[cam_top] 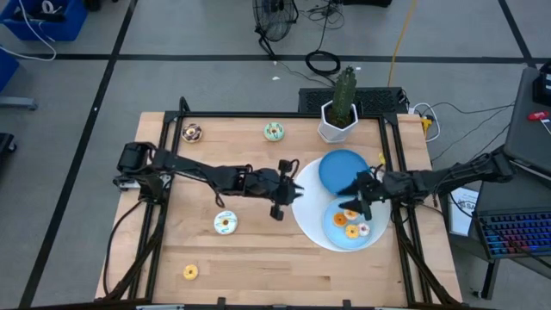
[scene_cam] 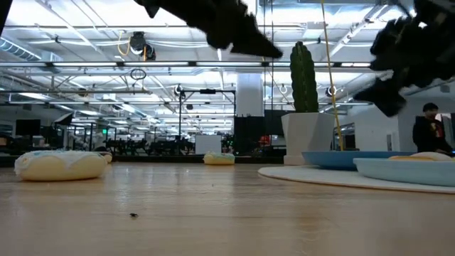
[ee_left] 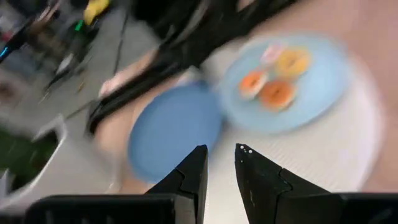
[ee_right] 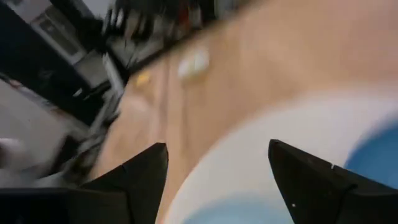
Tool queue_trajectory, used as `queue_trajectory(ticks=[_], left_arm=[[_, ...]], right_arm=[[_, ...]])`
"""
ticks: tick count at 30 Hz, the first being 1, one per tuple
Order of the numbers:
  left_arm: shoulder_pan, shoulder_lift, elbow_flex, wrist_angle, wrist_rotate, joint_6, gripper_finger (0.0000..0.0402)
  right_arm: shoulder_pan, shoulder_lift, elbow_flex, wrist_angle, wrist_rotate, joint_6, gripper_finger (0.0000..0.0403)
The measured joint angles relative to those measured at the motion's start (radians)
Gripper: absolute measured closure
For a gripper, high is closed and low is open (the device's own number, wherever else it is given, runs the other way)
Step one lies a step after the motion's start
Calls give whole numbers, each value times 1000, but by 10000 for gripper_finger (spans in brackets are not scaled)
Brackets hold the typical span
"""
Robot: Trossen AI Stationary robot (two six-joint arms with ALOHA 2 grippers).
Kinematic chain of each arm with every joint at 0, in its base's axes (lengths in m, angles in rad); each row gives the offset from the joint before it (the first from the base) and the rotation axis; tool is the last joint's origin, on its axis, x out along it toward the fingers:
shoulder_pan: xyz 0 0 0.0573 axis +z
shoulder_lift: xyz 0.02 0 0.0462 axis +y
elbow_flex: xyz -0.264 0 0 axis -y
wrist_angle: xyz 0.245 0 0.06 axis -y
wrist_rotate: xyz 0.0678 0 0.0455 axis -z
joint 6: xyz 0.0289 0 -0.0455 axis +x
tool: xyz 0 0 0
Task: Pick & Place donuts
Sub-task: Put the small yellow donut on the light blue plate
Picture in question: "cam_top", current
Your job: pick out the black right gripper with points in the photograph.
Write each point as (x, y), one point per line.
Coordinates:
(374, 187)

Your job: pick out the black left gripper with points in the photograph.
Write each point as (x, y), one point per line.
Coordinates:
(280, 189)

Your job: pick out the small orange donut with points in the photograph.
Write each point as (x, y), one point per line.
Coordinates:
(337, 221)

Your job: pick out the small pink sprinkled donut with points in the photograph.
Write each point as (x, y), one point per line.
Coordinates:
(361, 232)

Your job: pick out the large mint green donut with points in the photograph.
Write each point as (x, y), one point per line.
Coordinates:
(269, 134)

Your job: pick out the large white blue-swirl donut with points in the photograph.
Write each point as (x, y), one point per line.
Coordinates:
(218, 225)

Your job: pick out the large chocolate frosted donut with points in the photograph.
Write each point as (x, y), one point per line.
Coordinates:
(187, 134)

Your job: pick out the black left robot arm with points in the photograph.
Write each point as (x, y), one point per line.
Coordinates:
(193, 168)

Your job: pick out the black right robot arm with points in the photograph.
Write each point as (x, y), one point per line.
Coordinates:
(456, 174)

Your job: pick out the large white plate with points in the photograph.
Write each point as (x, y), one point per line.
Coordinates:
(307, 215)

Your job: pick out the dark blue plate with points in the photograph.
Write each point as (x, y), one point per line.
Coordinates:
(340, 168)

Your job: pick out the light blue plate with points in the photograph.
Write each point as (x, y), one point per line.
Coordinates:
(333, 234)

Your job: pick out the white hexagonal plant pot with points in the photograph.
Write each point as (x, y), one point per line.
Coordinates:
(333, 133)

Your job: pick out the black perforated computer case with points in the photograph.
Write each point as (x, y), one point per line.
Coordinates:
(310, 101)

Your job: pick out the yellow power plug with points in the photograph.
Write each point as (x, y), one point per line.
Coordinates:
(426, 125)

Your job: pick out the tall green cactus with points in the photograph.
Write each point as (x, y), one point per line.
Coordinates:
(344, 94)

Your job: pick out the white paper sign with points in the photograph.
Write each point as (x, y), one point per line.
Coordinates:
(458, 219)

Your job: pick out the backlit rainbow keyboard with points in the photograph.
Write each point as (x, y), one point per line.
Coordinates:
(512, 234)

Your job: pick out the black floor fan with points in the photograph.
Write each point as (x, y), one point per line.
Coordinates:
(273, 21)

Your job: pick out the black low desk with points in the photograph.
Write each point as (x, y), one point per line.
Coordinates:
(529, 194)

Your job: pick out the grey desk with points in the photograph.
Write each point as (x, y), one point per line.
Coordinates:
(523, 129)

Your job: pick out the small red object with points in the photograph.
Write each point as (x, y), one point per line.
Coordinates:
(538, 115)

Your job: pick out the large blue storage bin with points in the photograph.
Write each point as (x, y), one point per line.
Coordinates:
(64, 30)

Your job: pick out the grey metal base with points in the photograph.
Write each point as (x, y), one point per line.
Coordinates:
(17, 103)

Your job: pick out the black caster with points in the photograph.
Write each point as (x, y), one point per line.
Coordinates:
(6, 144)

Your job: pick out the black aluminium table frame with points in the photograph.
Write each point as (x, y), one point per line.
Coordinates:
(258, 114)

